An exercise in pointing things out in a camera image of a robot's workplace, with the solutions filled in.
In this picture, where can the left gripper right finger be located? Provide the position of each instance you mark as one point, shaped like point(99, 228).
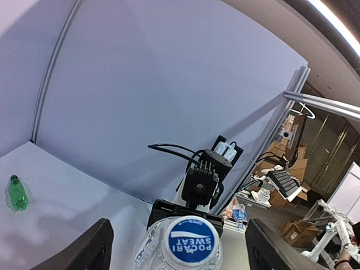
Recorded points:
point(268, 250)

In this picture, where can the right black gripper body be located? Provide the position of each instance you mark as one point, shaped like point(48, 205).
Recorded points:
point(162, 209)

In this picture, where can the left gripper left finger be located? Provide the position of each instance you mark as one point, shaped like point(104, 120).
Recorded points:
point(91, 250)

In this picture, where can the clear labelled water bottle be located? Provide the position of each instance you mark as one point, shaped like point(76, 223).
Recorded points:
point(188, 242)

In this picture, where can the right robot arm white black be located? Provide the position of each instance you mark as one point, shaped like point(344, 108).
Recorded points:
point(221, 158)

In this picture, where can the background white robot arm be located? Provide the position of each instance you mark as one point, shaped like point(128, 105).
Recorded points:
point(343, 228)

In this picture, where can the small blue water bottle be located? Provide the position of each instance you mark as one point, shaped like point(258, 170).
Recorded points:
point(240, 217)

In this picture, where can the green plastic bottle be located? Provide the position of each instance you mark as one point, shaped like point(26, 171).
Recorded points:
point(17, 196)

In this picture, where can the cardboard box on floor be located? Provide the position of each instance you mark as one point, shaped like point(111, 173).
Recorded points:
point(299, 233)

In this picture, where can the keyboard on white stand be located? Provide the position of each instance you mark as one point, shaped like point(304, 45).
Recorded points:
point(277, 180)

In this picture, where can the cardboard boxes pile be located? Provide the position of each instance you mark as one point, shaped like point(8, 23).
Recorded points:
point(279, 154)

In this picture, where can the aluminium overhead bar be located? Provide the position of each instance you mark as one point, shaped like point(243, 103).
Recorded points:
point(336, 107)

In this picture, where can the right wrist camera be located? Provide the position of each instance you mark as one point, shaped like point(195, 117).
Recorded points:
point(199, 186)

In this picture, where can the right aluminium wall post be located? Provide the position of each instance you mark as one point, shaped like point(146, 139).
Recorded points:
point(50, 67)

